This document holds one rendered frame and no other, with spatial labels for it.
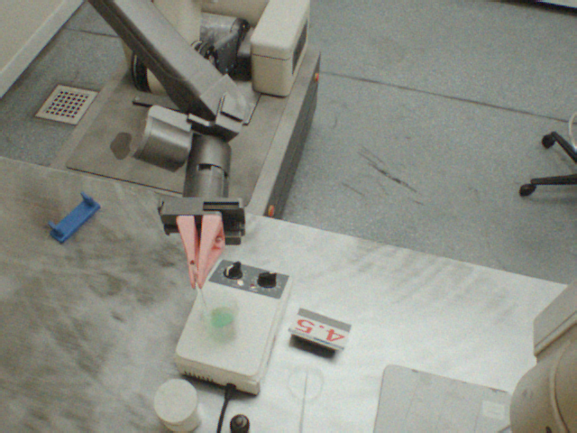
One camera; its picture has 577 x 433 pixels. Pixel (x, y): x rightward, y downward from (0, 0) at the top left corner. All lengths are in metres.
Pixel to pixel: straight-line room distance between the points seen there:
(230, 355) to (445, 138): 1.65
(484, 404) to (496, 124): 1.66
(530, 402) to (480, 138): 1.92
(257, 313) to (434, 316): 0.30
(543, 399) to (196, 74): 0.53
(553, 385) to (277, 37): 1.38
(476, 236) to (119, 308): 1.38
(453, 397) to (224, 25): 1.32
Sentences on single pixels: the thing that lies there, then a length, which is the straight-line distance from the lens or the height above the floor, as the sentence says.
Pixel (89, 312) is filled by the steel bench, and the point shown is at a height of 0.75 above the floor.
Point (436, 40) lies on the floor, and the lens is 2.71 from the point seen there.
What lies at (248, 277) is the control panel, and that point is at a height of 0.80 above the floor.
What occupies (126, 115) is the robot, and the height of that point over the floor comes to 0.36.
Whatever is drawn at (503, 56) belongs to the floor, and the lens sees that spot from 2.74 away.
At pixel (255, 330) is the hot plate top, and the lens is 0.74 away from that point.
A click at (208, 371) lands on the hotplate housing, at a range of 0.75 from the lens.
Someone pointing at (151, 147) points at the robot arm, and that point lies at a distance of 0.64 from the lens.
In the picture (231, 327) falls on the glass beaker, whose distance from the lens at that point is 0.69.
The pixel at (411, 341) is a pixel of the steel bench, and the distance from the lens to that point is 0.86.
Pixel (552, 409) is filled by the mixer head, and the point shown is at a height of 1.21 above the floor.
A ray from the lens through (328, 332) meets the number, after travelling 0.82.
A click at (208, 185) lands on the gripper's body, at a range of 0.63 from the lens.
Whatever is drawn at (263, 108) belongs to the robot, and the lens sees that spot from 1.68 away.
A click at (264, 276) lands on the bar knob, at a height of 0.82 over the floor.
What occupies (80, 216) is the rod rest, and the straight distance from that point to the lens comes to 1.00.
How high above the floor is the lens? 1.53
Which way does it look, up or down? 55 degrees down
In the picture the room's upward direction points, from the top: 2 degrees clockwise
